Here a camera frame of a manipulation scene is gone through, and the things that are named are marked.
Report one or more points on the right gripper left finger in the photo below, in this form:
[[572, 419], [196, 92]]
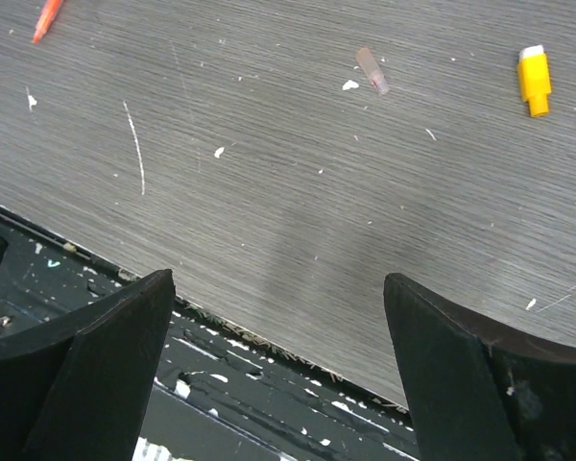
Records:
[[77, 387]]

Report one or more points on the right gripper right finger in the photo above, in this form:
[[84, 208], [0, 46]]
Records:
[[478, 389]]

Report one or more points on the orange ballpoint pen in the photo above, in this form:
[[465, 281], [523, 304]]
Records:
[[48, 14]]

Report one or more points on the small yellow pen cap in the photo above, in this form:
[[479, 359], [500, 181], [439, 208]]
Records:
[[534, 79]]

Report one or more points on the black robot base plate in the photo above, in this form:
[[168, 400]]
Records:
[[220, 392]]

